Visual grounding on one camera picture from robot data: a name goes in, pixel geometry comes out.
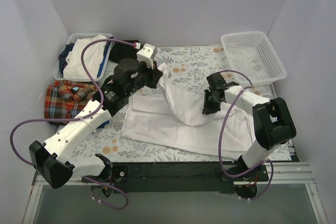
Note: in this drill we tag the folded white shirt in basket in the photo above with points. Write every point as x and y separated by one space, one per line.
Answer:
93 58

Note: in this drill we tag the left white plastic basket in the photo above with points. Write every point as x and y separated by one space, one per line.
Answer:
72 39

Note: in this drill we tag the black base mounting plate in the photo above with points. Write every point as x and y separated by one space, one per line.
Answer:
163 177

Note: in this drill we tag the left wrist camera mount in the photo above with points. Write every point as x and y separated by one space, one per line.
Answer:
145 53

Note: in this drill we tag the floral patterned table mat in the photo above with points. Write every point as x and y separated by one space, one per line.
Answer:
189 67

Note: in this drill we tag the black folded garment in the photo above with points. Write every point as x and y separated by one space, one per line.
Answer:
121 51

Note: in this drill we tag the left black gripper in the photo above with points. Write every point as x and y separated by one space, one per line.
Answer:
154 76

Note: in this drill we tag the red plaid shirt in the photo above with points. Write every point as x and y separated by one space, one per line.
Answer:
65 99

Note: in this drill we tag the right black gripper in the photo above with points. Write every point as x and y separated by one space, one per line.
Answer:
210 98

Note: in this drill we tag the right white plastic basket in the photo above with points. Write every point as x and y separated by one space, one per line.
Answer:
252 54

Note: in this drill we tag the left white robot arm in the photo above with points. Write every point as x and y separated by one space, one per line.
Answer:
52 158

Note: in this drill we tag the white long sleeve shirt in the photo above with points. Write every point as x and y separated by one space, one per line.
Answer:
175 120

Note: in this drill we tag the navy garment in basket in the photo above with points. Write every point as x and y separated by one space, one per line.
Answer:
63 56

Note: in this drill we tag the white plastic basket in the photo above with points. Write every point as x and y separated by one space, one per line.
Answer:
252 54
72 39

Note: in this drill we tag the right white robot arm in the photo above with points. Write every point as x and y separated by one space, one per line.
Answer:
273 124

